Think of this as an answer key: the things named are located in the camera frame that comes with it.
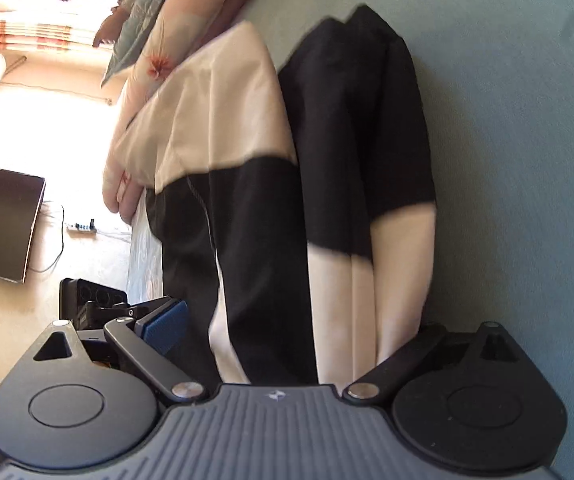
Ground wall power strip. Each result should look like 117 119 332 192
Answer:
66 217 100 237

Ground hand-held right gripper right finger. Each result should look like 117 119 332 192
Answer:
344 322 522 404

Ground patterned curtain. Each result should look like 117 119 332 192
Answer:
0 17 115 55

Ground pink floral folded quilt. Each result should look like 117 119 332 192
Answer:
102 0 280 223

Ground green pillow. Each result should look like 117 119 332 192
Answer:
101 0 188 88

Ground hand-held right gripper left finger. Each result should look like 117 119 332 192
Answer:
32 299 209 403

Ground black and white hooded jacket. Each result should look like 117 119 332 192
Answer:
110 4 438 387

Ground dark flat television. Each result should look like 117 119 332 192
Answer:
0 168 47 285

